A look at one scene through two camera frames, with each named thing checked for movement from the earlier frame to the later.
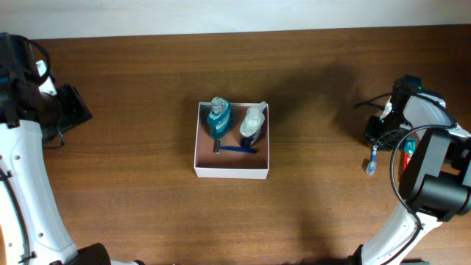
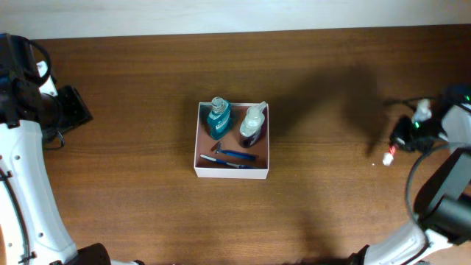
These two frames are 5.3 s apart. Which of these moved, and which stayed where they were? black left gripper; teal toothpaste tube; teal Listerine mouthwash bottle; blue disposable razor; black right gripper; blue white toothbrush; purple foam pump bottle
Moved: teal toothpaste tube; black right gripper; blue disposable razor; blue white toothbrush
Stayed: purple foam pump bottle; black left gripper; teal Listerine mouthwash bottle
